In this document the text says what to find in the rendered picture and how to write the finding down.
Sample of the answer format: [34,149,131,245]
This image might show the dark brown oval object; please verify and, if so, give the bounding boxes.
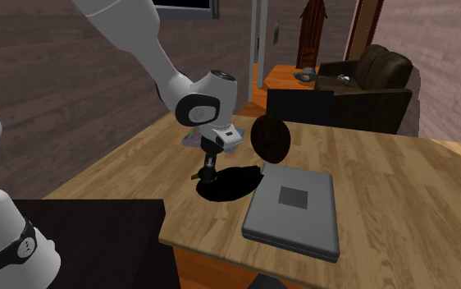
[249,114,293,165]

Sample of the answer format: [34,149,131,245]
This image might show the dark brown armchair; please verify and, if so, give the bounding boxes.
[266,44,413,135]

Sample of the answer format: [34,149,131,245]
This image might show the orange side table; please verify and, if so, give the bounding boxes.
[251,62,320,118]

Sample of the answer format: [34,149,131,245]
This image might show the grey closed laptop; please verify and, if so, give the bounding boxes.
[240,162,341,264]

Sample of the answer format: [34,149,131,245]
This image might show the black wall screen grey frame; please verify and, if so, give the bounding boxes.
[152,0,221,21]

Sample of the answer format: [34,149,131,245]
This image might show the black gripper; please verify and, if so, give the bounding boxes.
[200,135,224,177]

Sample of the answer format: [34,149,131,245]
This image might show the black robot stand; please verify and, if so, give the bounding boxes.
[11,198,182,289]

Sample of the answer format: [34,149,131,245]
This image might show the wooden table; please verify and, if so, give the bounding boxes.
[42,112,461,289]

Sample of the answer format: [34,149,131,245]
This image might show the tall brown wooden clock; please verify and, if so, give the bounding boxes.
[295,0,328,71]

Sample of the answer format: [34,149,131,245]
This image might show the colourful flat book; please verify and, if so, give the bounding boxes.
[180,124,246,154]

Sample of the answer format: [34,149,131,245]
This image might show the grey door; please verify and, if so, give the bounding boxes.
[248,0,282,103]

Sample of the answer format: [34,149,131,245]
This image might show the small black yellow-tipped object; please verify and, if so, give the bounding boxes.
[191,167,218,186]

